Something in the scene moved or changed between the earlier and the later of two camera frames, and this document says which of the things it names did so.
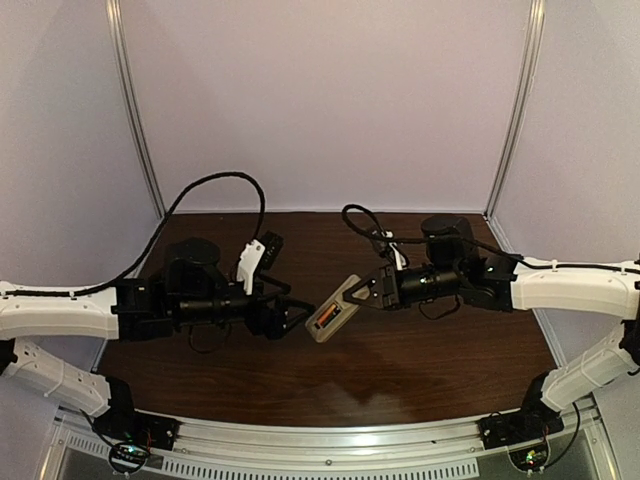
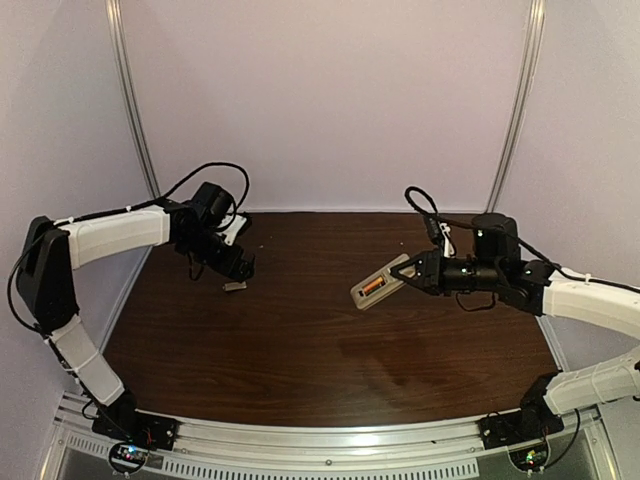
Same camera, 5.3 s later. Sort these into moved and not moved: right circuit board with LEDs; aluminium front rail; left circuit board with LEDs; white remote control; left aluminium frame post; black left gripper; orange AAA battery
Moved: black left gripper; white remote control; orange AAA battery
Not moved: left aluminium frame post; left circuit board with LEDs; right circuit board with LEDs; aluminium front rail
